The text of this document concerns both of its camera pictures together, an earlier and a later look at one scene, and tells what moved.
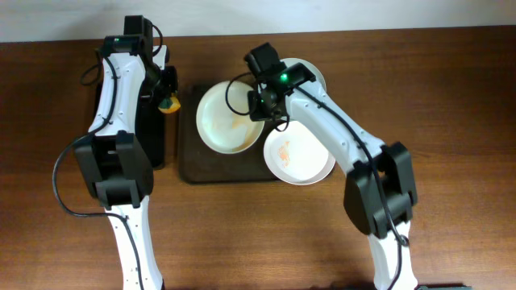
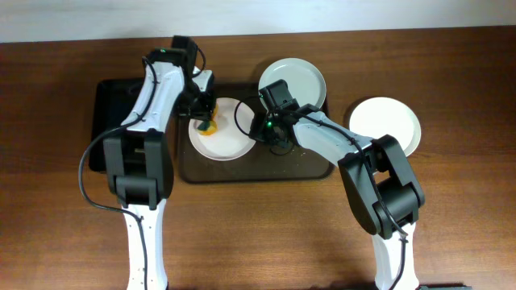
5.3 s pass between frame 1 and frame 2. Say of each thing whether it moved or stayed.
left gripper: moved
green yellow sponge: moved
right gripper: moved
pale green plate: stayed
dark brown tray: stayed
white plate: moved
